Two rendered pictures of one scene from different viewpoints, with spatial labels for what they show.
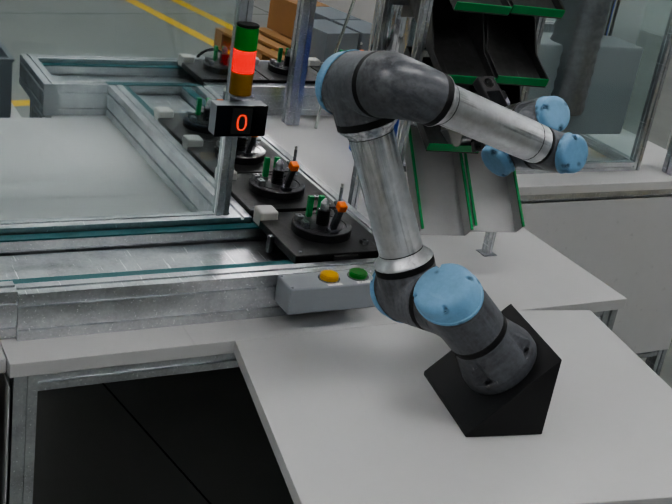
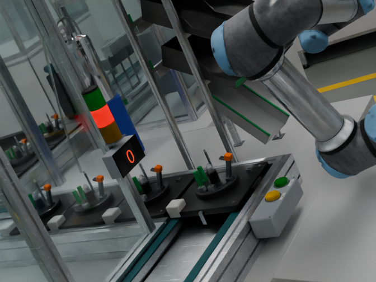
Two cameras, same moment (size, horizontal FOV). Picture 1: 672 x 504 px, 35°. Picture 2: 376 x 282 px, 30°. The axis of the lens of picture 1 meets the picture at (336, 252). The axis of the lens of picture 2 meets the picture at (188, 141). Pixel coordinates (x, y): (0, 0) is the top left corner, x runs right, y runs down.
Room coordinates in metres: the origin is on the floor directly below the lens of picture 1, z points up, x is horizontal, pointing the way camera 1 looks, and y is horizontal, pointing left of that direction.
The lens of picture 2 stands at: (0.50, 0.81, 1.80)
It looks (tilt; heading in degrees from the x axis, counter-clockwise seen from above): 19 degrees down; 337
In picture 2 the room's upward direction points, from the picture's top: 24 degrees counter-clockwise
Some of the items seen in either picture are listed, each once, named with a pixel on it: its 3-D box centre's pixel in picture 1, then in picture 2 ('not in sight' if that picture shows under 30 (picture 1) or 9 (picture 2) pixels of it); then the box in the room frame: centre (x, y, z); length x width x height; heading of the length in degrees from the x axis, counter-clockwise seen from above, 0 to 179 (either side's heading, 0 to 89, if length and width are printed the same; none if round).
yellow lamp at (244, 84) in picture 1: (241, 82); (109, 131); (2.27, 0.27, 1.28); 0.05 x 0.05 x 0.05
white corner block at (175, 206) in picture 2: (265, 216); (177, 208); (2.30, 0.18, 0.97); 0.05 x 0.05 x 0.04; 31
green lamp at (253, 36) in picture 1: (246, 37); (94, 99); (2.27, 0.27, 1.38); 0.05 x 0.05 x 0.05
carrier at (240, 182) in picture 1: (278, 173); (145, 185); (2.48, 0.17, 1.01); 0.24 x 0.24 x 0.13; 31
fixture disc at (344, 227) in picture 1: (321, 227); (216, 184); (2.26, 0.04, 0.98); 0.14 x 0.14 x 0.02
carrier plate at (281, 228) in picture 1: (320, 234); (219, 189); (2.26, 0.04, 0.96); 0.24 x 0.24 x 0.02; 31
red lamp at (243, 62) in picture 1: (243, 60); (102, 115); (2.27, 0.27, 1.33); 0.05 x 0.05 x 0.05
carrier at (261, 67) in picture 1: (288, 59); not in sight; (3.68, 0.28, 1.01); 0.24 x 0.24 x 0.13; 31
